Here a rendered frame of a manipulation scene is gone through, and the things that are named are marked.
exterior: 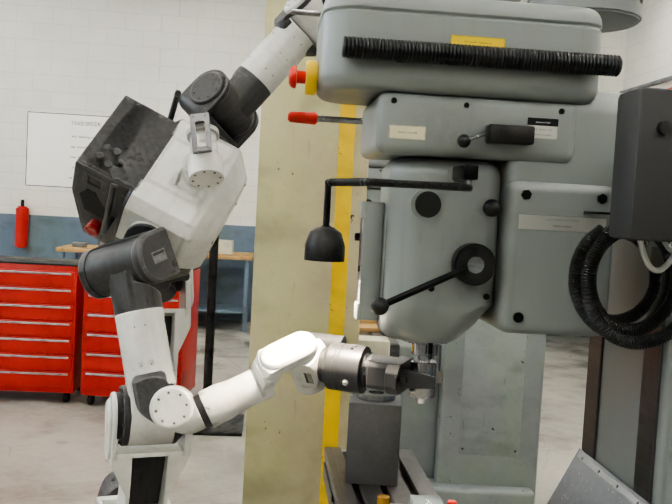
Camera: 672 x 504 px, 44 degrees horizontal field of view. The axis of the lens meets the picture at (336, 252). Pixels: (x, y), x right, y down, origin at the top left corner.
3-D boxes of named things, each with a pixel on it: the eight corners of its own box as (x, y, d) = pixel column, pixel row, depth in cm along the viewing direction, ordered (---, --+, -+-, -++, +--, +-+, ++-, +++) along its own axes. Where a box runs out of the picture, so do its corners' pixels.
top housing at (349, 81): (321, 85, 134) (326, -17, 133) (312, 103, 160) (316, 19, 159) (605, 104, 138) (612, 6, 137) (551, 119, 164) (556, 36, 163)
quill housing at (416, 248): (383, 345, 140) (394, 154, 138) (368, 327, 160) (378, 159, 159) (495, 350, 142) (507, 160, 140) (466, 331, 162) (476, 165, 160)
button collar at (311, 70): (305, 92, 144) (307, 57, 143) (303, 96, 150) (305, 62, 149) (317, 93, 144) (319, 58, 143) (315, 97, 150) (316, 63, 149)
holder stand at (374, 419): (344, 483, 190) (348, 396, 189) (348, 454, 212) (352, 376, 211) (397, 487, 190) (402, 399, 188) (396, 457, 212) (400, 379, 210)
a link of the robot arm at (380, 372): (398, 356, 146) (334, 347, 151) (394, 410, 147) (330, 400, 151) (416, 346, 158) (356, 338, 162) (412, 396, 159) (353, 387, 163)
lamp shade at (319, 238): (298, 258, 151) (300, 223, 151) (335, 259, 154) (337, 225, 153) (312, 261, 144) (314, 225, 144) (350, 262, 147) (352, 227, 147)
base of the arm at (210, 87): (164, 113, 177) (204, 122, 171) (194, 63, 180) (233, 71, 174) (202, 151, 189) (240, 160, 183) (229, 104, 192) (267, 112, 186)
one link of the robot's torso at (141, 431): (107, 440, 204) (113, 250, 206) (179, 437, 211) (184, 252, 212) (114, 453, 190) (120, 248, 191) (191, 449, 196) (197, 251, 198)
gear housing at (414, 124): (375, 152, 136) (379, 90, 135) (358, 159, 160) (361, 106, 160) (575, 164, 139) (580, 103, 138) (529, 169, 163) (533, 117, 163)
